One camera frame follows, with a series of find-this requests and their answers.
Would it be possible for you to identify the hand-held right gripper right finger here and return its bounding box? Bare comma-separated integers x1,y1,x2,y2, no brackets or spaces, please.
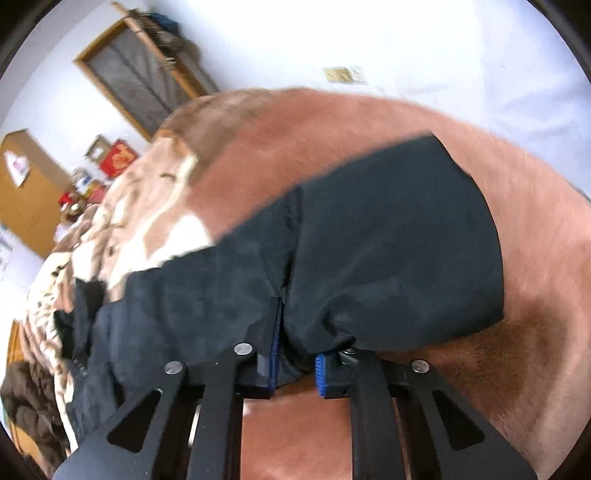
315,346,539,480

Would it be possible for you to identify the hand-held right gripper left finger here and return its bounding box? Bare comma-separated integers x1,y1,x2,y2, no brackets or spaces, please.
53,295,284,480

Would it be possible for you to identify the black padded jacket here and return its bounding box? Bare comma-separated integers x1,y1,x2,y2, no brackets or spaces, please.
54,133,505,455

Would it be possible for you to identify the brown plush paw-print blanket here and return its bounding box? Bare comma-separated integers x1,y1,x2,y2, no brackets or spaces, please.
9,88,591,480

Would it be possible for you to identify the red gift box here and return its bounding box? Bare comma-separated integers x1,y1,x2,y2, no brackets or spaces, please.
99,141,139,178

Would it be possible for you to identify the brown down jacket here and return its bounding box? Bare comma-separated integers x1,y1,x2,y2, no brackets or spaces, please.
0,360,70,476

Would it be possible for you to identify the clear plastic jar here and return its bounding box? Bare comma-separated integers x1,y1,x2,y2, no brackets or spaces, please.
71,168,93,195

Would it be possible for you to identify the wooden wardrobe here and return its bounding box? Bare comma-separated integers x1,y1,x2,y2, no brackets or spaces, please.
0,129,77,259

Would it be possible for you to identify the cardboard box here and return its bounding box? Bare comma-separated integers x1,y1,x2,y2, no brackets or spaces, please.
85,135,112,162

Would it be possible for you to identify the wooden framed window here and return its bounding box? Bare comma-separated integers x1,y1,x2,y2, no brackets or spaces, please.
74,18,208,141

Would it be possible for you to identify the white plastic bag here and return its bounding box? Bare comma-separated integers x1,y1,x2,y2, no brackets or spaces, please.
4,151,32,188

